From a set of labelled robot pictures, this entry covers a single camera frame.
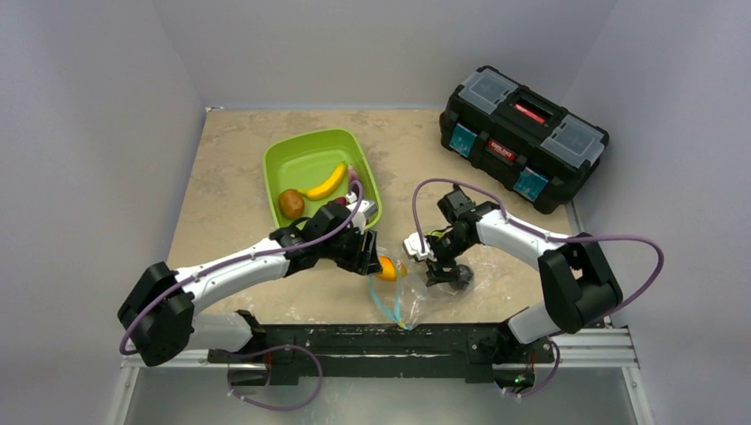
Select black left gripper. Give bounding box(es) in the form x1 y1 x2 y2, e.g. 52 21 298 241
319 223 380 274

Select orange fake mango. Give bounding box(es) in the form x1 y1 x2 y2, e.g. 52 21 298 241
375 254 408 282

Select yellow fake banana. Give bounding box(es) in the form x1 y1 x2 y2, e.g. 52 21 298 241
299 161 348 201

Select clear zip top bag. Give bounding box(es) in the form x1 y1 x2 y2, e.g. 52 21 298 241
366 247 508 330

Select purple fake eggplant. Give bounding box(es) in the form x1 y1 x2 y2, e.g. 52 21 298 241
347 164 360 188

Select brown fake kiwi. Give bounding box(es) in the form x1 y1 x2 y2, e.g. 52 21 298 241
278 189 305 220

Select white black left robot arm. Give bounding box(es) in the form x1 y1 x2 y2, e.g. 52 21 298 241
117 200 383 367

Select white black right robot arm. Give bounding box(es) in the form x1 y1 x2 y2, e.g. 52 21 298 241
404 186 623 360

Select dark fake fruit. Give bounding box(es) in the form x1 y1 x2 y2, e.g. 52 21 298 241
450 264 474 291

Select green plastic tray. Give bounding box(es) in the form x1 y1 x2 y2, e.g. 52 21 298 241
263 128 383 228

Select black toolbox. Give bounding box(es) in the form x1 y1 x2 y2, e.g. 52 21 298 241
438 66 609 214

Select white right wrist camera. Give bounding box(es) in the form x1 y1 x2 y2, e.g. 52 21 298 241
402 233 435 263

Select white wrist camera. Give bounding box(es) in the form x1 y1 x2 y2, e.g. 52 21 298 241
347 199 379 231
402 233 435 263

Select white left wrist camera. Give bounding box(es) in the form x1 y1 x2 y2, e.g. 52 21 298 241
347 199 379 231

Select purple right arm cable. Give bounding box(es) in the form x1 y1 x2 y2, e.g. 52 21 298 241
410 178 666 400

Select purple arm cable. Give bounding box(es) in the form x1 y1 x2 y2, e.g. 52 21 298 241
119 180 365 412
410 178 666 400

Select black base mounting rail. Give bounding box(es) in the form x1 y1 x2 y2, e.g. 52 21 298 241
208 312 556 390

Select aluminium frame rail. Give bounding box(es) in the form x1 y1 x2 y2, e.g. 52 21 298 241
105 325 654 424

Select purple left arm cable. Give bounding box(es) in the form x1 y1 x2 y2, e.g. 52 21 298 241
119 180 365 412

